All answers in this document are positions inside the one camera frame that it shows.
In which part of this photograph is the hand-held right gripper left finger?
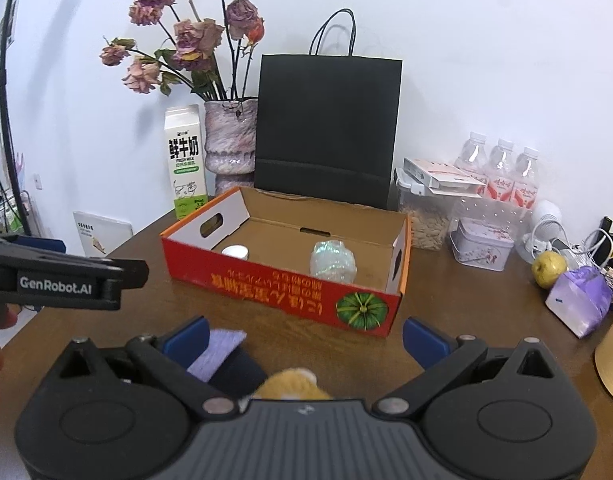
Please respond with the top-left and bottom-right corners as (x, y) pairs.
(56, 316), (237, 420)

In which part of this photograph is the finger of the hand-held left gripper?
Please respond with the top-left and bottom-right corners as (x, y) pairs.
(121, 259), (150, 291)

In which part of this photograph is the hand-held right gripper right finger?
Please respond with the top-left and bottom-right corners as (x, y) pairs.
(372, 317), (559, 418)

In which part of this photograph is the purple knitted cloth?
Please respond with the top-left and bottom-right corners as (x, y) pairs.
(186, 329), (247, 383)

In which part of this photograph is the dark blue sock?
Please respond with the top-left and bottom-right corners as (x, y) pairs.
(206, 352), (267, 401)

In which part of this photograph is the red cardboard box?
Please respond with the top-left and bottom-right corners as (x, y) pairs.
(160, 186), (413, 339)

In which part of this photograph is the yellow plush toy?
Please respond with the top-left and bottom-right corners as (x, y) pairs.
(239, 367), (334, 403)

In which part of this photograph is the person's left hand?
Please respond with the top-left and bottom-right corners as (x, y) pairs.
(0, 309), (18, 396)

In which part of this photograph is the white board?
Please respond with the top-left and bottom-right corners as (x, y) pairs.
(72, 210), (133, 257)

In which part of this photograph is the floral tin box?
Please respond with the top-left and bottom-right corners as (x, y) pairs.
(449, 218), (515, 272)

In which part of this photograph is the clear seed storage container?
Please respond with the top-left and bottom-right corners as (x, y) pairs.
(393, 167), (459, 252)

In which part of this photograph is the white green milk carton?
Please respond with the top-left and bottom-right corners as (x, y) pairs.
(165, 105), (210, 221)

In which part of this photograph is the iridescent wrapped bundle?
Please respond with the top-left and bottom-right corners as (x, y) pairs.
(309, 240), (358, 286)

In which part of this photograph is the green apple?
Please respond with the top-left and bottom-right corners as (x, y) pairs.
(531, 251), (568, 289)

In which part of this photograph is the white red flat box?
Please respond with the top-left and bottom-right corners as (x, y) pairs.
(426, 181), (480, 197)
(403, 157), (487, 187)

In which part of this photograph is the purple tissue packet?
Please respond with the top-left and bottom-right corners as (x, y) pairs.
(545, 266), (613, 338)

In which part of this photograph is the black tripod stand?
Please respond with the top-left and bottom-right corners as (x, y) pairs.
(0, 0), (42, 238)

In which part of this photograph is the mottled pink ceramic vase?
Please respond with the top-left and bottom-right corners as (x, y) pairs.
(203, 98), (260, 196)

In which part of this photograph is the small white fan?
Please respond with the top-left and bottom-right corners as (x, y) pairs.
(516, 200), (569, 264)

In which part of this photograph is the clear water bottle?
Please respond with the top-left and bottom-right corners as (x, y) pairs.
(511, 146), (541, 209)
(455, 131), (488, 196)
(487, 138), (517, 203)

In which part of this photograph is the dried pink rose bouquet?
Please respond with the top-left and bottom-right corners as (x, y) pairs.
(99, 0), (266, 102)

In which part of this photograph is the black paper bag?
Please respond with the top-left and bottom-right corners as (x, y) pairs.
(255, 8), (403, 211)

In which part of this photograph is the white cable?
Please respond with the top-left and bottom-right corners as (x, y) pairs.
(551, 227), (612, 271)

